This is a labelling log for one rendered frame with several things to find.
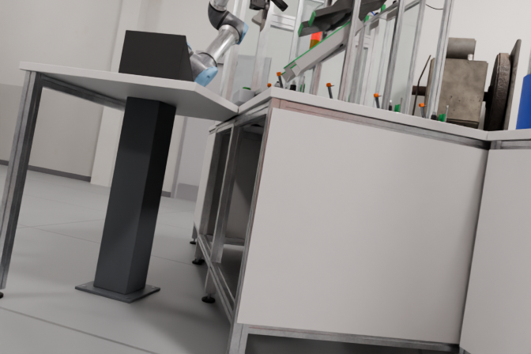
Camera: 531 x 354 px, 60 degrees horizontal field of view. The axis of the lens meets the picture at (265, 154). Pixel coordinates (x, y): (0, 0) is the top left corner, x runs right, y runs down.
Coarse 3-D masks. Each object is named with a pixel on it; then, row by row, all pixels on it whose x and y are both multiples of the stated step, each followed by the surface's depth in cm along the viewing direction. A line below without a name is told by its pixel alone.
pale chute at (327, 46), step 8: (360, 24) 165; (336, 32) 165; (344, 32) 165; (328, 40) 165; (336, 40) 165; (344, 40) 166; (312, 48) 164; (320, 48) 165; (328, 48) 165; (336, 48) 174; (304, 56) 164; (312, 56) 164; (320, 56) 165; (296, 64) 164; (304, 64) 164; (312, 64) 170; (296, 72) 177
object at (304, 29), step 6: (360, 18) 190; (300, 24) 182; (306, 24) 180; (324, 24) 184; (330, 24) 186; (342, 24) 192; (300, 30) 185; (306, 30) 185; (312, 30) 187; (318, 30) 190; (324, 30) 193; (300, 36) 192
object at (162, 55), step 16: (128, 32) 194; (144, 32) 192; (128, 48) 194; (144, 48) 192; (160, 48) 190; (176, 48) 188; (128, 64) 193; (144, 64) 191; (160, 64) 189; (176, 64) 187; (192, 80) 200
